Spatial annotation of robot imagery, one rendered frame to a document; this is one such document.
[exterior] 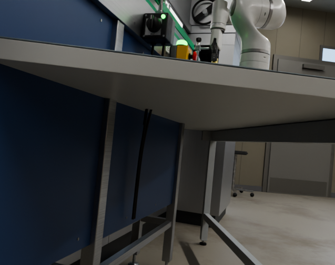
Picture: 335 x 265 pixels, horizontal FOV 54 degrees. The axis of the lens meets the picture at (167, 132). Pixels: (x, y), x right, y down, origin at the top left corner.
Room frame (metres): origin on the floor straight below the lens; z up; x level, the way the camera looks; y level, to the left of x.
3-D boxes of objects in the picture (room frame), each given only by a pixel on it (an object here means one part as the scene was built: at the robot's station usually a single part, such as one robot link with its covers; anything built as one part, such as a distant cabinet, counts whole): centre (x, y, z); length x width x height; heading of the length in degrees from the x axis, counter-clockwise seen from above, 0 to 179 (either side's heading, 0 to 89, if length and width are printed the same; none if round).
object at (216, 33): (1.80, -0.22, 1.21); 0.10 x 0.07 x 0.11; 161
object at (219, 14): (1.80, -0.23, 1.35); 0.09 x 0.08 x 0.13; 102
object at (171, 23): (1.03, 0.06, 0.96); 0.08 x 0.08 x 0.08; 72
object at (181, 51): (1.29, -0.03, 0.96); 0.07 x 0.07 x 0.07; 72
